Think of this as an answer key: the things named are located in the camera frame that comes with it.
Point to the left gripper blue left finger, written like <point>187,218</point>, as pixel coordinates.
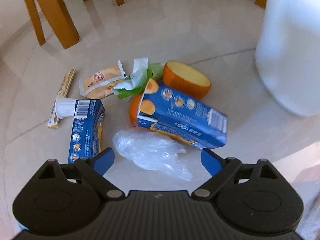
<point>103,161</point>

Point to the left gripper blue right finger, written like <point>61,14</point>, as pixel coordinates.
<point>212,162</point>

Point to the blue carton box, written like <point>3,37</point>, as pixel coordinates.
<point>170,112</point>
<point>86,132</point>

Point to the clear plastic bag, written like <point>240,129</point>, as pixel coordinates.
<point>151,151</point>

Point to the long gold white wrapper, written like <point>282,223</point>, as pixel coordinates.
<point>62,93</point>

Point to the small white plastic cup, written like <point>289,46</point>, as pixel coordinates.
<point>64,107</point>

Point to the whole orange fruit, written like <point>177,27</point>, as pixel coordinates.
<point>133,109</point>

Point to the beige snack packet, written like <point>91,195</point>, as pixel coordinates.
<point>100,84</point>

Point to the orange half cut fruit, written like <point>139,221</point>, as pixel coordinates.
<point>186,79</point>

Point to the green white snack wrapper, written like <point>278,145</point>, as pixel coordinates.
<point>135,84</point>

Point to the white plastic trash bin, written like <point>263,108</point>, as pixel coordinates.
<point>287,54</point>

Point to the wooden dining table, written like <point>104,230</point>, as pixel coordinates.
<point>58,17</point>

